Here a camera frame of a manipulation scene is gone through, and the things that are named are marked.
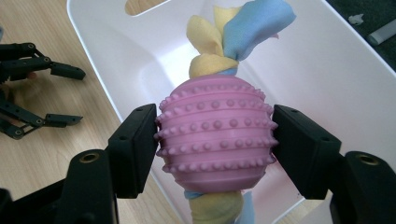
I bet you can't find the pink ball rope toy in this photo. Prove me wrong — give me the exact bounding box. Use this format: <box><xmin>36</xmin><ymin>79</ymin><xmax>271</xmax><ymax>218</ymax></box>
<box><xmin>154</xmin><ymin>0</ymin><xmax>297</xmax><ymax>224</ymax></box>

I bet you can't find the white plastic storage bin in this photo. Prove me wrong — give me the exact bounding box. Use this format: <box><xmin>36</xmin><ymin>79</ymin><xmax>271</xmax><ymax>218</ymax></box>
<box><xmin>65</xmin><ymin>0</ymin><xmax>396</xmax><ymax>224</ymax></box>

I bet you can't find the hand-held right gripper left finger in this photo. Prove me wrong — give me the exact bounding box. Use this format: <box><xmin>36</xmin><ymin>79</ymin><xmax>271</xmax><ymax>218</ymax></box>
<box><xmin>106</xmin><ymin>103</ymin><xmax>159</xmax><ymax>200</ymax></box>

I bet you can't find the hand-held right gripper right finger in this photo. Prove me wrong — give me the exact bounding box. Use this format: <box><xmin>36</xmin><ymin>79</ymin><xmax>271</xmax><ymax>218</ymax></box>
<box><xmin>271</xmin><ymin>104</ymin><xmax>344</xmax><ymax>201</ymax></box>

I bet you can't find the white paper scrap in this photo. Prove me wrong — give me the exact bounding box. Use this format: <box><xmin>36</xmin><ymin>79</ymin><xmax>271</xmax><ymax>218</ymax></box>
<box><xmin>347</xmin><ymin>12</ymin><xmax>365</xmax><ymax>27</ymax></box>

